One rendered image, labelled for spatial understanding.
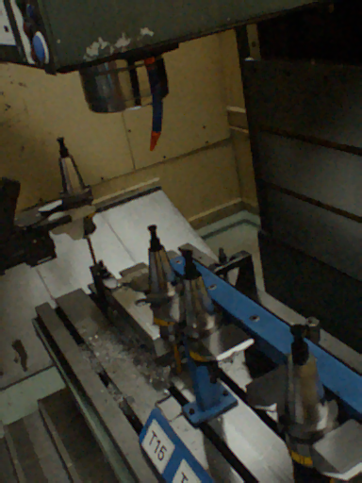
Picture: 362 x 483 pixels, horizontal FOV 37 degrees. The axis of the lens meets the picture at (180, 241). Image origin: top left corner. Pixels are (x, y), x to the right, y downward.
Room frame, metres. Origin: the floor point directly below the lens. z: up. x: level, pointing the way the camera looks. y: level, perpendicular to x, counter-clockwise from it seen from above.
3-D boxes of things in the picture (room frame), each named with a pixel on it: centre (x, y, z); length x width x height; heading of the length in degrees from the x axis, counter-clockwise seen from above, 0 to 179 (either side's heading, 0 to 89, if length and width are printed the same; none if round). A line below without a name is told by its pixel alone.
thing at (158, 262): (0.73, 0.04, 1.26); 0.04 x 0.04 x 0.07
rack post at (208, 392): (0.80, 0.01, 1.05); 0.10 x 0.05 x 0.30; 113
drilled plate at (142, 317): (1.11, 0.05, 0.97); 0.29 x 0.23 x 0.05; 23
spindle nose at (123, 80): (1.05, 0.04, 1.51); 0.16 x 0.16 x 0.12
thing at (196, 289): (0.62, 0.00, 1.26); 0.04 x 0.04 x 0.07
